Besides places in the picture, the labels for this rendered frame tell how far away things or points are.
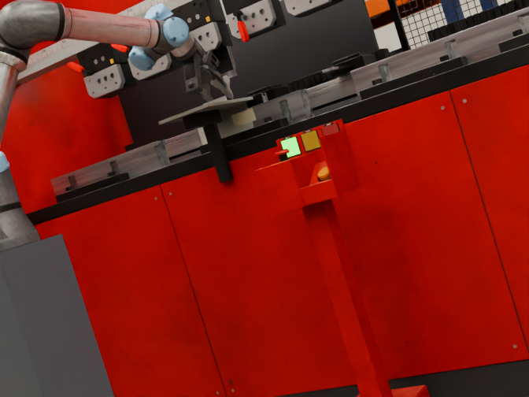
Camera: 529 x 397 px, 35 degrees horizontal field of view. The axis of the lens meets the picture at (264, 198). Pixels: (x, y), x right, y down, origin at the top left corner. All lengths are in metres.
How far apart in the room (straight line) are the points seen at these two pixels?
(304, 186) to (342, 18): 1.07
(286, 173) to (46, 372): 0.73
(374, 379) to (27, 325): 0.86
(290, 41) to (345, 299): 1.27
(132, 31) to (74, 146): 1.16
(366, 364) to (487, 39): 0.90
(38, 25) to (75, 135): 1.26
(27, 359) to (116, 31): 0.85
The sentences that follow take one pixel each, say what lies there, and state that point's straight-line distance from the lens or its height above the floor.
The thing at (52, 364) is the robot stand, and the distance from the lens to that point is 1.95.
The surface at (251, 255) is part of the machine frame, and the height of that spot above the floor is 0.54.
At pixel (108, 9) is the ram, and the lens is 2.87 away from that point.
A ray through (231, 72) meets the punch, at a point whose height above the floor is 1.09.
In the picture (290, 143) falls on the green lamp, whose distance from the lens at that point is 2.22.
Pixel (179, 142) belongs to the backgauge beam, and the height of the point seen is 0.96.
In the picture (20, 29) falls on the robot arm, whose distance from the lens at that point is 2.16.
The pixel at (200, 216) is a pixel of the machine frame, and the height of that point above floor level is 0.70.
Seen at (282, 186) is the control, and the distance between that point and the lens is 2.08.
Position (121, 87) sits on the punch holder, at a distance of 2.86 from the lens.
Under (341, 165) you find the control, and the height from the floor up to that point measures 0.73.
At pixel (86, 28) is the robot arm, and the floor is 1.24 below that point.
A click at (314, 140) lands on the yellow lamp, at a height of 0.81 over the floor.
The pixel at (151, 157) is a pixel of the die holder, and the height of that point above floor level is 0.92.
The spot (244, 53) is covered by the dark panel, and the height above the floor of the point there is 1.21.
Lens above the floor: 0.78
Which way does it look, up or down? 2 degrees down
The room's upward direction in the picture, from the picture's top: 17 degrees counter-clockwise
